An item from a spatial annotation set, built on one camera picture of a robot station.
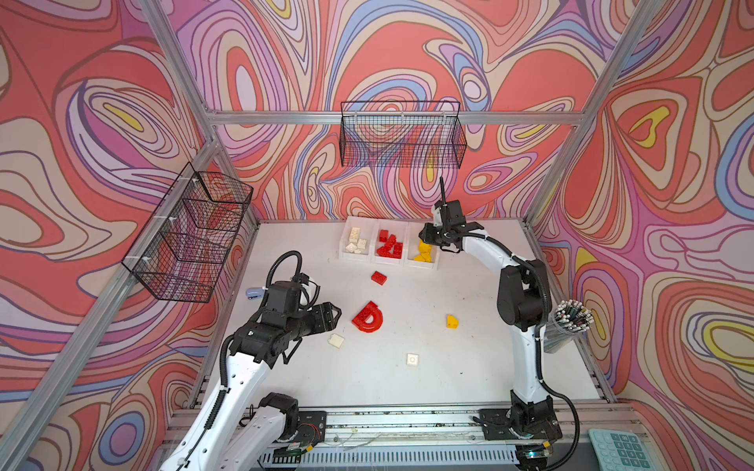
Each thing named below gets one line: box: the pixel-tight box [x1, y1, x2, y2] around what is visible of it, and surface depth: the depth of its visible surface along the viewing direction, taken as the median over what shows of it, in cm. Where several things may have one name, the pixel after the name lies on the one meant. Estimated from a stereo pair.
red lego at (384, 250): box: [376, 242, 391, 258], surface depth 110 cm
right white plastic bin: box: [403, 221, 440, 271], surface depth 106 cm
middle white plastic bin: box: [371, 217, 410, 266], surface depth 107 cm
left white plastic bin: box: [338, 215, 378, 262], surface depth 113 cm
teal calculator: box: [588, 428, 653, 471], surface depth 70 cm
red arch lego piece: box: [351, 300, 384, 333], surface depth 93 cm
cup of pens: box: [542, 299, 594, 355], surface depth 77 cm
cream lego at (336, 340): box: [326, 332, 346, 349], surface depth 89 cm
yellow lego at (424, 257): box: [413, 252, 433, 263], surface depth 107 cm
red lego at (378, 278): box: [370, 270, 388, 286], surface depth 103 cm
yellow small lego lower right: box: [445, 314, 460, 330], surface depth 93 cm
